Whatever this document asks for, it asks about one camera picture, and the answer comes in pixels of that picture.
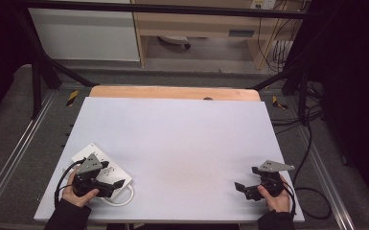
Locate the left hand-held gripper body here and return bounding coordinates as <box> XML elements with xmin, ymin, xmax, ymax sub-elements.
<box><xmin>72</xmin><ymin>152</ymin><xmax>115</xmax><ymax>198</ymax></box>

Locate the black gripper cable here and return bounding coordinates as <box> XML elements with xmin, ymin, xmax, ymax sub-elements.
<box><xmin>280</xmin><ymin>180</ymin><xmax>298</xmax><ymax>219</ymax></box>
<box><xmin>54</xmin><ymin>157</ymin><xmax>87</xmax><ymax>209</ymax></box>

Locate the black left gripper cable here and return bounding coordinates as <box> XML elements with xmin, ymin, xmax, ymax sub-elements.
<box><xmin>54</xmin><ymin>157</ymin><xmax>87</xmax><ymax>209</ymax></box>

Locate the white power strip cable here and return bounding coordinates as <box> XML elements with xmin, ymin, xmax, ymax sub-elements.
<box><xmin>100</xmin><ymin>183</ymin><xmax>136</xmax><ymax>208</ymax></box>

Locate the person's left hand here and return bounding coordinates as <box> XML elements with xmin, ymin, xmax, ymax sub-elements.
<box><xmin>61</xmin><ymin>170</ymin><xmax>101</xmax><ymax>209</ymax></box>

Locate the person's right hand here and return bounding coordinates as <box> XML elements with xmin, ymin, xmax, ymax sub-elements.
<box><xmin>257</xmin><ymin>174</ymin><xmax>292</xmax><ymax>214</ymax></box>

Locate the white cabinet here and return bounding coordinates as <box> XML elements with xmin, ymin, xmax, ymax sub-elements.
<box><xmin>28</xmin><ymin>7</ymin><xmax>141</xmax><ymax>62</ymax></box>

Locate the aluminium floor rail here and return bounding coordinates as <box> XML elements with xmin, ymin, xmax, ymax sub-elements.
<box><xmin>294</xmin><ymin>126</ymin><xmax>357</xmax><ymax>230</ymax></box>
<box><xmin>0</xmin><ymin>89</ymin><xmax>58</xmax><ymax>219</ymax></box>

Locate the wooden board strip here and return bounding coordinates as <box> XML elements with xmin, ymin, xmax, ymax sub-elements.
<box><xmin>88</xmin><ymin>84</ymin><xmax>263</xmax><ymax>103</ymax></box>

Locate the yellow black tape marker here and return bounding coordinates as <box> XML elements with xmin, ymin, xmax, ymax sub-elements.
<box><xmin>65</xmin><ymin>89</ymin><xmax>80</xmax><ymax>107</ymax></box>
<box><xmin>270</xmin><ymin>94</ymin><xmax>289</xmax><ymax>110</ymax></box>

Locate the bundle of black cables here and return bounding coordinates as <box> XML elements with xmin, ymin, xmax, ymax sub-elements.
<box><xmin>256</xmin><ymin>0</ymin><xmax>302</xmax><ymax>75</ymax></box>

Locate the white chair base with caster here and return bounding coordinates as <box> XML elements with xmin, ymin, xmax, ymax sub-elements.
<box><xmin>157</xmin><ymin>34</ymin><xmax>193</xmax><ymax>50</ymax></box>

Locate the black metal frame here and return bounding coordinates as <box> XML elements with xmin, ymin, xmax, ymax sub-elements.
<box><xmin>12</xmin><ymin>0</ymin><xmax>311</xmax><ymax>121</ymax></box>

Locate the white wall socket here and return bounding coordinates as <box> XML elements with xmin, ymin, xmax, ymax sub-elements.
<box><xmin>250</xmin><ymin>0</ymin><xmax>278</xmax><ymax>11</ymax></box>

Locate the black floor cable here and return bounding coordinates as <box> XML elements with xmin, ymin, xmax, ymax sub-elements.
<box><xmin>291</xmin><ymin>104</ymin><xmax>334</xmax><ymax>221</ymax></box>

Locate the light wooden desk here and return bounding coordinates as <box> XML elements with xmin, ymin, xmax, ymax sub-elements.
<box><xmin>130</xmin><ymin>0</ymin><xmax>311</xmax><ymax>70</ymax></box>

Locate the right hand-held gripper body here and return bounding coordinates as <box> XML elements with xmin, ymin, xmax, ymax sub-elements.
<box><xmin>247</xmin><ymin>159</ymin><xmax>296</xmax><ymax>202</ymax></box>

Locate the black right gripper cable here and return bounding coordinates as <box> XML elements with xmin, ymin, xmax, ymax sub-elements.
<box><xmin>280</xmin><ymin>180</ymin><xmax>298</xmax><ymax>219</ymax></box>

